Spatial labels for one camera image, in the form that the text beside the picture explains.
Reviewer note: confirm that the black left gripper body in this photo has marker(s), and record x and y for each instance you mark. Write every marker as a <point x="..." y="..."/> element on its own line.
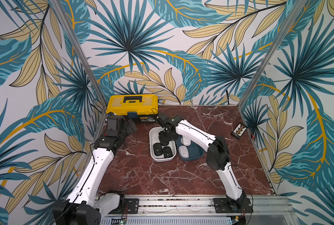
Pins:
<point x="127" y="130"/>

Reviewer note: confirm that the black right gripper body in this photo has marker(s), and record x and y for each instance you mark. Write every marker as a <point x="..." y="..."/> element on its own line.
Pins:
<point x="164" y="133"/>

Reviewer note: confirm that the white mouse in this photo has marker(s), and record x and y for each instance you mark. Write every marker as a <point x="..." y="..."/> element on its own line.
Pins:
<point x="185" y="141"/>
<point x="183" y="151"/>

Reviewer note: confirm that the black mouse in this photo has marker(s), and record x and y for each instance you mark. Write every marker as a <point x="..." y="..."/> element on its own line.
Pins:
<point x="164" y="144"/>
<point x="157" y="149"/>
<point x="167" y="152"/>

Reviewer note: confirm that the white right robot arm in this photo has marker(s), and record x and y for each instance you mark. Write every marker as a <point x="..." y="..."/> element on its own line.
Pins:
<point x="217" y="157"/>

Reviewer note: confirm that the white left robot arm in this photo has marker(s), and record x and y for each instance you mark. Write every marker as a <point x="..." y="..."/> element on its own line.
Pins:
<point x="81" y="206"/>

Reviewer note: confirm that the white storage tray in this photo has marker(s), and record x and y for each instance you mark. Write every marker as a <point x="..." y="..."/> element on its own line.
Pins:
<point x="153" y="138"/>

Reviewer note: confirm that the teal storage tray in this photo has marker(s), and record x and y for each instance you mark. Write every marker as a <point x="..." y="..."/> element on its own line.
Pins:
<point x="195" y="151"/>

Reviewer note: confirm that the small black patterned box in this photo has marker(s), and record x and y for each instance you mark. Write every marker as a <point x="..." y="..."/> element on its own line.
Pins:
<point x="239" y="131"/>

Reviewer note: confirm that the yellow black toolbox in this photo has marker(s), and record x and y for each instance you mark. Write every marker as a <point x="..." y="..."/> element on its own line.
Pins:
<point x="138" y="108"/>

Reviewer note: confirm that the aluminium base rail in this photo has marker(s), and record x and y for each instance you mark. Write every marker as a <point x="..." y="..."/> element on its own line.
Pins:
<point x="198" y="210"/>

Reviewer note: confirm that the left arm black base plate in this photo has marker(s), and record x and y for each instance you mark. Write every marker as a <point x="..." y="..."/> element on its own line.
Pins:
<point x="128" y="206"/>

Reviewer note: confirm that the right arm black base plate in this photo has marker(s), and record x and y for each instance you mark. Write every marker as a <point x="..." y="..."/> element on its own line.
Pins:
<point x="223" y="205"/>

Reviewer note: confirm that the left aluminium corner post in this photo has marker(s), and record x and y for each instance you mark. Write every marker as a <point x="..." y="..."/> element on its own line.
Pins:
<point x="63" y="18"/>

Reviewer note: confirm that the aluminium corner post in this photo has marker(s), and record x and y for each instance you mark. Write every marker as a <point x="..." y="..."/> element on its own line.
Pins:
<point x="297" y="7"/>
<point x="63" y="18"/>

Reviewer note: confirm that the right aluminium corner post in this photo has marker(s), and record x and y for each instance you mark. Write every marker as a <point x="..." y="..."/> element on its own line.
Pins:
<point x="297" y="7"/>

